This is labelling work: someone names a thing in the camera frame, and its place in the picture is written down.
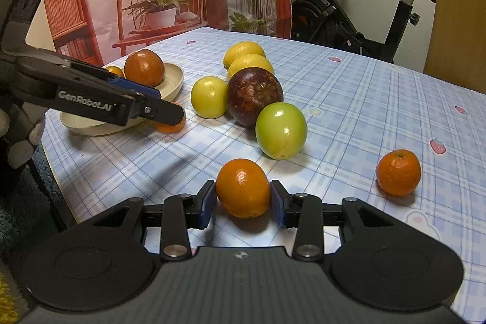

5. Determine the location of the small orange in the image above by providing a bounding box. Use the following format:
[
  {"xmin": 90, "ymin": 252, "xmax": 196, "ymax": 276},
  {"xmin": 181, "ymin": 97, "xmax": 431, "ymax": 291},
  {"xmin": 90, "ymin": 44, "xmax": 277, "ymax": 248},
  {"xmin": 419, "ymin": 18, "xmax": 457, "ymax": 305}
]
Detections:
[{"xmin": 154, "ymin": 116, "xmax": 186, "ymax": 134}]

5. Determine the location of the red apple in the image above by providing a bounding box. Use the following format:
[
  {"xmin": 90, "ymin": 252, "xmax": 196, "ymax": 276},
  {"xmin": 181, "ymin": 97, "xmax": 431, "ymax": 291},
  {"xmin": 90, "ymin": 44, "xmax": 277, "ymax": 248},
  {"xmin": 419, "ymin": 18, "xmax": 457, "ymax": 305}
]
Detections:
[{"xmin": 124, "ymin": 49, "xmax": 166, "ymax": 87}]

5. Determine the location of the yellow-orange citrus fruit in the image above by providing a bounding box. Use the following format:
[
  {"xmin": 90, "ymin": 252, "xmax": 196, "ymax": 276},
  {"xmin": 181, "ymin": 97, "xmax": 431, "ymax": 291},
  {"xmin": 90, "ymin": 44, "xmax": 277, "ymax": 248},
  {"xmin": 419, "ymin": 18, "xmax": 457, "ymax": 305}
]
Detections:
[{"xmin": 105, "ymin": 65, "xmax": 124, "ymax": 78}]

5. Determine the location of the cream round plate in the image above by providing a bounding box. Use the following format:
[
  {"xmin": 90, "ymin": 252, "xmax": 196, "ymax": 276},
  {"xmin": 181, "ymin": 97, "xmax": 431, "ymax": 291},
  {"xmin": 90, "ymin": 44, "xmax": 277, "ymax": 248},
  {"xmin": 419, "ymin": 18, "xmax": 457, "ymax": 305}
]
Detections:
[{"xmin": 59, "ymin": 63, "xmax": 184, "ymax": 136}]

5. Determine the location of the yellow-green round fruit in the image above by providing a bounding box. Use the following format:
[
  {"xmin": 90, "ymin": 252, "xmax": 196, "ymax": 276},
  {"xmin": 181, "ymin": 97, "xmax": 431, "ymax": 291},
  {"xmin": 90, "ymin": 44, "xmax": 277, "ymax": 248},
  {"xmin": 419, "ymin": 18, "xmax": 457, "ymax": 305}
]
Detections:
[{"xmin": 191, "ymin": 77, "xmax": 227, "ymax": 119}]

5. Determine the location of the orange tangerine front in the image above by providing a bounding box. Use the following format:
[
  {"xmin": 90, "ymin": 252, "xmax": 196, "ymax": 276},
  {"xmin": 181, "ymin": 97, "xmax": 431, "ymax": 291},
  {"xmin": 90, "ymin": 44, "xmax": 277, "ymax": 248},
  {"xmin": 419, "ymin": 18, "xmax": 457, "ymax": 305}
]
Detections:
[{"xmin": 215, "ymin": 159, "xmax": 271, "ymax": 219}]

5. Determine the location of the orange tangerine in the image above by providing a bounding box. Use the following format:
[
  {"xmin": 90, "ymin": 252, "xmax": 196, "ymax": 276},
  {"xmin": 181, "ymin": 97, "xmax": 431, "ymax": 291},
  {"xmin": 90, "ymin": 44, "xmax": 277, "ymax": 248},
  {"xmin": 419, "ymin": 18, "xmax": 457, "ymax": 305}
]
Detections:
[
  {"xmin": 215, "ymin": 159, "xmax": 271, "ymax": 219},
  {"xmin": 376, "ymin": 149, "xmax": 422, "ymax": 197}
]

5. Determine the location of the green round fruit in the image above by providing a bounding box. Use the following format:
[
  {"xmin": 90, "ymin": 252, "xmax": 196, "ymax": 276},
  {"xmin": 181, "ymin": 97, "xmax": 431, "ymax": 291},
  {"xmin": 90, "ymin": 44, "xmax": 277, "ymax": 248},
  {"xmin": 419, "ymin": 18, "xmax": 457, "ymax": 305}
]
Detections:
[{"xmin": 255, "ymin": 102, "xmax": 307, "ymax": 160}]

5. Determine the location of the yellow lemon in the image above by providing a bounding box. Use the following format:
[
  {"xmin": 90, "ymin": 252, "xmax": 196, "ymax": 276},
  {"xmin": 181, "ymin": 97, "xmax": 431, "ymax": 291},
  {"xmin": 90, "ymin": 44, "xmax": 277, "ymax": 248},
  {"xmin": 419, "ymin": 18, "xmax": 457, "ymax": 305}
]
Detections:
[
  {"xmin": 223, "ymin": 41, "xmax": 266, "ymax": 70},
  {"xmin": 227, "ymin": 53, "xmax": 274, "ymax": 80}
]

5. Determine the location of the gloved left hand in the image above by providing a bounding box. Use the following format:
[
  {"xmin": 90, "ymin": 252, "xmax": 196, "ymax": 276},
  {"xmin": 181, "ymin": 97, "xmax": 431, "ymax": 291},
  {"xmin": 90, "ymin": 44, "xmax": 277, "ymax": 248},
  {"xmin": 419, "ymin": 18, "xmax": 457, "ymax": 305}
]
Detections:
[{"xmin": 1, "ymin": 102, "xmax": 47, "ymax": 170}]

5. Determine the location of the blue plaid tablecloth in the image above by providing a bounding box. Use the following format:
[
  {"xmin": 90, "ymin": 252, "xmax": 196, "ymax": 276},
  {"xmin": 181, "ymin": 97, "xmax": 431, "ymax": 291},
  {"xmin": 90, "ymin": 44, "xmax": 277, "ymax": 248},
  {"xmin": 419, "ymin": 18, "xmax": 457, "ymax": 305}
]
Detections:
[{"xmin": 42, "ymin": 28, "xmax": 485, "ymax": 323}]

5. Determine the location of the wooden door panel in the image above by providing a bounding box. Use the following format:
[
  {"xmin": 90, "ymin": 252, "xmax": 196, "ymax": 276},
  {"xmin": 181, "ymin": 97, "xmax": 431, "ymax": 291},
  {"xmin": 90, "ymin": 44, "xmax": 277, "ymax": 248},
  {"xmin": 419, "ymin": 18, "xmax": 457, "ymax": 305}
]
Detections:
[{"xmin": 424, "ymin": 0, "xmax": 485, "ymax": 93}]

